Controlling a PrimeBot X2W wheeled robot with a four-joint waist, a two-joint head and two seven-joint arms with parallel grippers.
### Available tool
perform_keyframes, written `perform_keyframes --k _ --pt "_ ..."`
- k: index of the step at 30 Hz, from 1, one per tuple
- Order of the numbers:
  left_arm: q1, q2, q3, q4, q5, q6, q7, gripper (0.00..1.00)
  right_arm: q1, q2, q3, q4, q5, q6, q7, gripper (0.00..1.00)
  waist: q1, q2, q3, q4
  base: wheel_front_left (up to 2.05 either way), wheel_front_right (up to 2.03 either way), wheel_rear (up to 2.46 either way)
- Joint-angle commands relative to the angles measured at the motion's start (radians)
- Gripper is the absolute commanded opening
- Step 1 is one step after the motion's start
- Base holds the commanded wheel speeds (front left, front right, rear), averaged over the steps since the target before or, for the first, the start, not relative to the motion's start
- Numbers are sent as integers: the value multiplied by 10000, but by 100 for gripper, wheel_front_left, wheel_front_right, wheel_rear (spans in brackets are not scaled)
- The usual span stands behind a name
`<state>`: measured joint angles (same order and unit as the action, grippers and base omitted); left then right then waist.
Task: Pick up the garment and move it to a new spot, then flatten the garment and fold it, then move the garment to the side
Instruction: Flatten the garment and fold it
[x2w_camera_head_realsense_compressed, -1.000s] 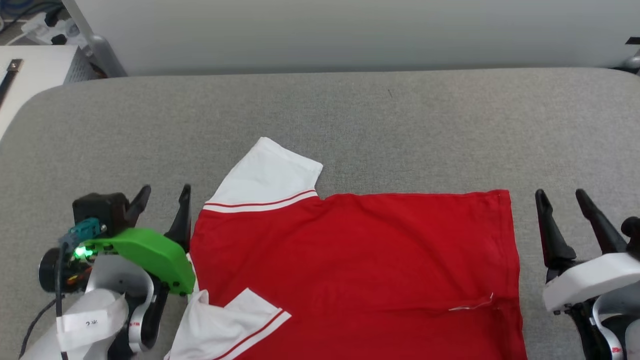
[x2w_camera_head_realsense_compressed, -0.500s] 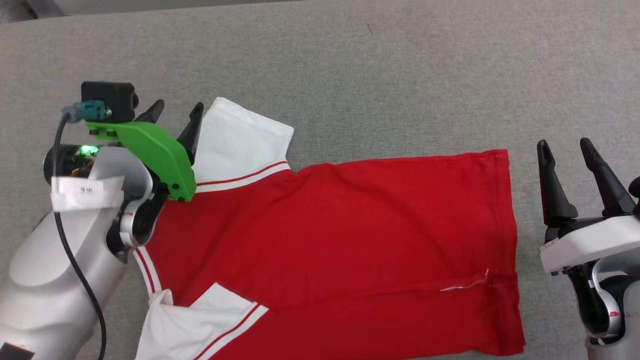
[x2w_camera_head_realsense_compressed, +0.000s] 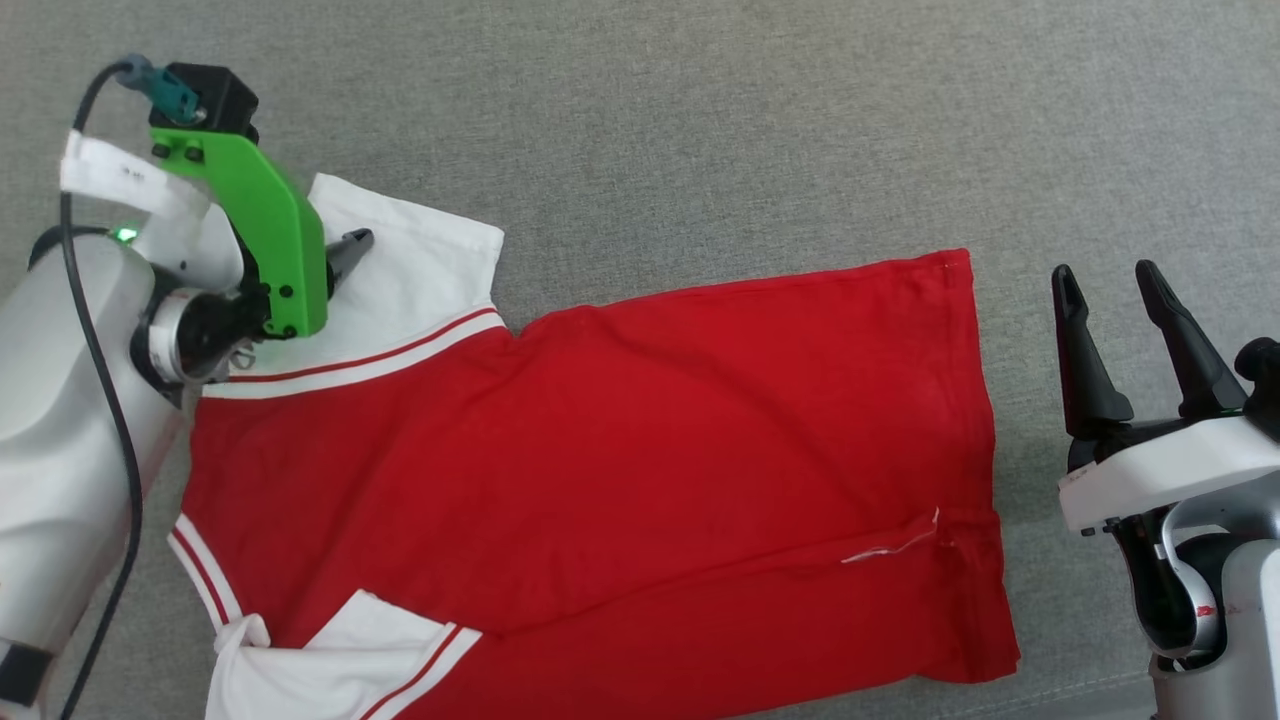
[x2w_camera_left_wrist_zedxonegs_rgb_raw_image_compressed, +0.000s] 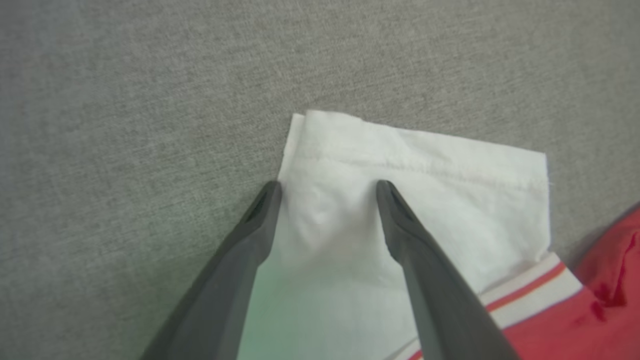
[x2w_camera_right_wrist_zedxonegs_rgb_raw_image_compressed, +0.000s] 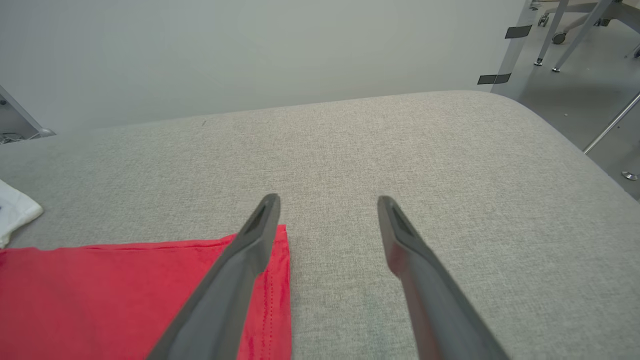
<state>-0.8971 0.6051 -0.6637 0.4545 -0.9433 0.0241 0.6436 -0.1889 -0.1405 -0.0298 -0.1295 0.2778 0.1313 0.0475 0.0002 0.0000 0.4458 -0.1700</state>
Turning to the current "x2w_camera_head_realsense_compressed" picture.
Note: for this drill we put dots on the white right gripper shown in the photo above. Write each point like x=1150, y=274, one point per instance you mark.
x=1170, y=470

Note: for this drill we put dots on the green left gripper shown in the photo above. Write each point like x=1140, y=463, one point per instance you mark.
x=275, y=240

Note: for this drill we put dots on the red and white shirt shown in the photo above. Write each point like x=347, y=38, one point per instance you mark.
x=650, y=450

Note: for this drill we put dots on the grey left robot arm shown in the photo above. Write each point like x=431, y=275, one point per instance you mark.
x=60, y=420

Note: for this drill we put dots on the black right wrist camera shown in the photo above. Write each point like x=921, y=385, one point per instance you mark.
x=1262, y=380

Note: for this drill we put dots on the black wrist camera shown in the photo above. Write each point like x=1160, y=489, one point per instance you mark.
x=215, y=95
x=1262, y=380

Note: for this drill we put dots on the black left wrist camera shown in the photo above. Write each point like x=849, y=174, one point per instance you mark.
x=215, y=95

